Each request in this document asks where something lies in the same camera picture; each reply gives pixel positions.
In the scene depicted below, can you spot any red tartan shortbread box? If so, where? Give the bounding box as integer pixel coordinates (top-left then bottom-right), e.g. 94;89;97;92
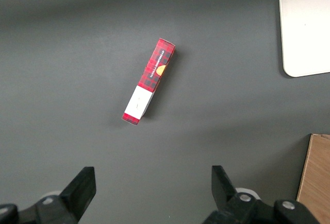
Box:
121;38;176;127

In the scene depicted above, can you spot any wooden drawer cabinet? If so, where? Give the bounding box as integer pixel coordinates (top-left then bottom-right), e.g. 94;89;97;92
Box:
296;133;330;224

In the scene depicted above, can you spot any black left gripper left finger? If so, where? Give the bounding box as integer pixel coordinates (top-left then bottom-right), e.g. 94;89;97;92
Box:
0;166;96;224

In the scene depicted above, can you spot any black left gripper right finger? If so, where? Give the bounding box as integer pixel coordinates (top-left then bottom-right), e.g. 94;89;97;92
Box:
203;165;320;224

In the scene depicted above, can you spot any cream plastic tray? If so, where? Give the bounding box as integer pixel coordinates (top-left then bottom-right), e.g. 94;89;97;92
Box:
278;0;330;78

